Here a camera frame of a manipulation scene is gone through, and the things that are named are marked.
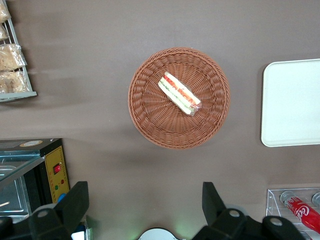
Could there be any brown round wicker basket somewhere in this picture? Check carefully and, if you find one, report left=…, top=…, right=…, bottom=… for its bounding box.
left=127, top=46, right=231, bottom=150

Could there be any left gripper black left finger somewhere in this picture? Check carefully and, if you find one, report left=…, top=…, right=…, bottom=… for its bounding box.
left=28, top=181, right=90, bottom=240

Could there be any clear acrylic bottle rack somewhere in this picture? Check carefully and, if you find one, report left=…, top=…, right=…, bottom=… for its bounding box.
left=265, top=187, right=320, bottom=240

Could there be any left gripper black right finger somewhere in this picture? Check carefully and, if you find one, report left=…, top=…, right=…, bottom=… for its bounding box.
left=192, top=181, right=263, bottom=240

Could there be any clear bag of crackers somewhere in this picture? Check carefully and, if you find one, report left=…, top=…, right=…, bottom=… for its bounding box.
left=0, top=23, right=10, bottom=41
left=0, top=43, right=28, bottom=72
left=0, top=70, right=32, bottom=95
left=0, top=0, right=12, bottom=25

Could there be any cream plastic tray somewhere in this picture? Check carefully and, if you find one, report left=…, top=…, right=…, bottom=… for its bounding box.
left=260, top=58, right=320, bottom=148

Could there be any black food warmer appliance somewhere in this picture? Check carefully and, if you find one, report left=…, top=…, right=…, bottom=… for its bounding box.
left=0, top=138, right=71, bottom=223

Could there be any triangle sandwich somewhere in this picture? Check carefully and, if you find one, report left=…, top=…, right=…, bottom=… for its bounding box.
left=157, top=71, right=202, bottom=117

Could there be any grey wire rack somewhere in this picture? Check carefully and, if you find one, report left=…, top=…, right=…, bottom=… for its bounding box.
left=0, top=0, right=38, bottom=103

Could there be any steel warmer pan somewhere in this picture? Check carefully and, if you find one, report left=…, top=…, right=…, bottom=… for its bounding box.
left=0, top=164, right=32, bottom=221

